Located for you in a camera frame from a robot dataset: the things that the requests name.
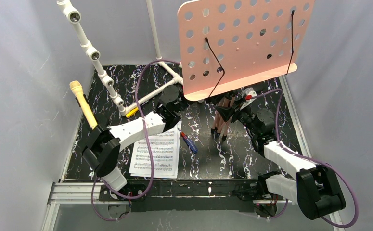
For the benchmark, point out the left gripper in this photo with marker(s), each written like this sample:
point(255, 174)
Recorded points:
point(180, 100)

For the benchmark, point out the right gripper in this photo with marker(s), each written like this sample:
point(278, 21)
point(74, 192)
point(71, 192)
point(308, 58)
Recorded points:
point(230, 113)

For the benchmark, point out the blue red screwdriver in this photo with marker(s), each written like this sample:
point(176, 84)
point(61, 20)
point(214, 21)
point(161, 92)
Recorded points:
point(188, 141)

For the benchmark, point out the pink music stand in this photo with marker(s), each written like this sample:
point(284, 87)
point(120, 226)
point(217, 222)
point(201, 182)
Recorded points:
point(229, 44)

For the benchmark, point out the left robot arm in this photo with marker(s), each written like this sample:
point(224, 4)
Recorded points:
point(104, 144)

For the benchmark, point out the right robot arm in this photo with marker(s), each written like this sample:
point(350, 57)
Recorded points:
point(312, 186)

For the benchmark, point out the yellow toy microphone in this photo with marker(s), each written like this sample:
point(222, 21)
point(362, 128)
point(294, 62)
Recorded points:
point(77, 89)

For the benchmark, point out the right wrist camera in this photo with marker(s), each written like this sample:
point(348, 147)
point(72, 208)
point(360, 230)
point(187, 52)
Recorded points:
point(249, 95)

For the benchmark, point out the white PVC pipe frame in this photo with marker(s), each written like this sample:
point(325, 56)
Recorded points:
point(126, 31)

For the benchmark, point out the aluminium frame rail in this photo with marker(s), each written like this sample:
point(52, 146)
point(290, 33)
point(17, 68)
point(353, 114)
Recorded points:
point(169, 206)

